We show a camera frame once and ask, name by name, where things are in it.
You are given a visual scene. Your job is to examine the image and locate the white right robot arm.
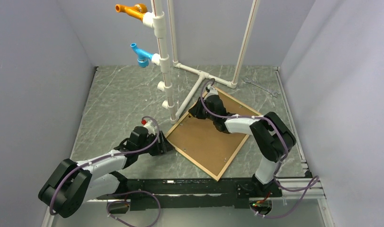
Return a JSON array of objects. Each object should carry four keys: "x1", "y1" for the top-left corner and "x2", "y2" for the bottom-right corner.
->
[{"x1": 188, "y1": 95, "x2": 296, "y2": 196}]

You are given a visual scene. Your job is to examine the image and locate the silver open-end wrench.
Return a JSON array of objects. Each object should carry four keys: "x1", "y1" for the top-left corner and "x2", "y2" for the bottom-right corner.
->
[{"x1": 242, "y1": 77, "x2": 278, "y2": 97}]

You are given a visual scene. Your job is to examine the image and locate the orange plastic faucet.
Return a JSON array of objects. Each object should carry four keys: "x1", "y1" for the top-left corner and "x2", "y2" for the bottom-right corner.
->
[{"x1": 115, "y1": 3, "x2": 148, "y2": 21}]

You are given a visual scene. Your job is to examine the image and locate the white PVC pipe stand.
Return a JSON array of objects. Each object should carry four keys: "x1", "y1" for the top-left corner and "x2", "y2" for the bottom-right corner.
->
[{"x1": 145, "y1": 0, "x2": 260, "y2": 124}]

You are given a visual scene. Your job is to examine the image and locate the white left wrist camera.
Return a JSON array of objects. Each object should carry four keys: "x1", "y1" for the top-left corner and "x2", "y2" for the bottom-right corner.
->
[{"x1": 141, "y1": 118, "x2": 160, "y2": 134}]

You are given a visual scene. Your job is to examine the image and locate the green wooden photo frame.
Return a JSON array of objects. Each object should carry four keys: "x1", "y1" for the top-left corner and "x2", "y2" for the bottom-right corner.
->
[{"x1": 165, "y1": 86, "x2": 262, "y2": 183}]

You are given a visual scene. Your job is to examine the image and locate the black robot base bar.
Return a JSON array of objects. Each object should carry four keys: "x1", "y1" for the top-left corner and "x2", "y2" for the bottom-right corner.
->
[{"x1": 98, "y1": 177, "x2": 282, "y2": 211}]

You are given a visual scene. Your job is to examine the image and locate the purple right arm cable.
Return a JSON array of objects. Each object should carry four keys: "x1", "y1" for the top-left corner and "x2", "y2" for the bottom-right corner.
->
[{"x1": 199, "y1": 78, "x2": 321, "y2": 220}]

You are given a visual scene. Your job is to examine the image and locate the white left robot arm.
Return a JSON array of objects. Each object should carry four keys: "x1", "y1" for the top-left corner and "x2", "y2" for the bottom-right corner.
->
[{"x1": 38, "y1": 126, "x2": 174, "y2": 218}]

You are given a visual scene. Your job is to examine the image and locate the blue plastic faucet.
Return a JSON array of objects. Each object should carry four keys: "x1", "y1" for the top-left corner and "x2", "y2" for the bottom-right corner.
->
[{"x1": 130, "y1": 43, "x2": 153, "y2": 68}]

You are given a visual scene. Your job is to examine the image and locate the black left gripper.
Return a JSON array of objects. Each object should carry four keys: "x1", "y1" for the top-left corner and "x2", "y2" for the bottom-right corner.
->
[{"x1": 137, "y1": 131, "x2": 175, "y2": 156}]

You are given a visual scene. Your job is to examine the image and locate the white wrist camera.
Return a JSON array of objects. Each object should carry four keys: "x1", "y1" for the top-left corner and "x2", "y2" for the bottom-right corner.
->
[
  {"x1": 204, "y1": 85, "x2": 218, "y2": 100},
  {"x1": 141, "y1": 118, "x2": 160, "y2": 134}
]

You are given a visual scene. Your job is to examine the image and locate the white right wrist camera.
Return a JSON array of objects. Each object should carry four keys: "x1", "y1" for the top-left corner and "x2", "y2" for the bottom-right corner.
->
[{"x1": 204, "y1": 85, "x2": 218, "y2": 100}]

